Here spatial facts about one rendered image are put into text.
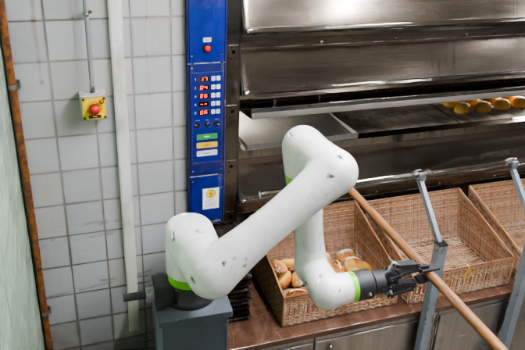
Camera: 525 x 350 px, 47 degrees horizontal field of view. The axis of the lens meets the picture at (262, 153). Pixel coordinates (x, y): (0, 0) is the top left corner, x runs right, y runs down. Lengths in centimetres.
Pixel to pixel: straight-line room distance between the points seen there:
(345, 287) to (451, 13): 150
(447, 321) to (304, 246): 127
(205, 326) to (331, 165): 59
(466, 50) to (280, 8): 98
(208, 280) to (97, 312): 152
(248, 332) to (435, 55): 150
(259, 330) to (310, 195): 119
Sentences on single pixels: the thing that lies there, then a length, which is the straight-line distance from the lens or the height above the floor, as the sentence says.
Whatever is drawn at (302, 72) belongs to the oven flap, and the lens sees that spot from 264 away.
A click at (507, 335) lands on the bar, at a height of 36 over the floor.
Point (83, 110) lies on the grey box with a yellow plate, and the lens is 240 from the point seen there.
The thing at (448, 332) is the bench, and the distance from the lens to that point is 305.
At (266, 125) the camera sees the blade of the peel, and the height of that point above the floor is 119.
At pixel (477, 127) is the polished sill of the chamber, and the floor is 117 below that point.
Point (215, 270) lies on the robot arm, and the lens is 151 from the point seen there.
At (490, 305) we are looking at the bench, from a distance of 310.
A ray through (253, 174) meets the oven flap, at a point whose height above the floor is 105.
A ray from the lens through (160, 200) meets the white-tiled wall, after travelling 270.
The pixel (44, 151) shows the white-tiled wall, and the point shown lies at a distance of 254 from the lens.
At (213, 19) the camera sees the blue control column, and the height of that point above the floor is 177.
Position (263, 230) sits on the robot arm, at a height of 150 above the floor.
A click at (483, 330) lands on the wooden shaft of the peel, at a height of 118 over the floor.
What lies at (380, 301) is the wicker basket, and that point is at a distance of 280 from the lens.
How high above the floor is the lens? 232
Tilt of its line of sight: 25 degrees down
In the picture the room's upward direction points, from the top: 3 degrees clockwise
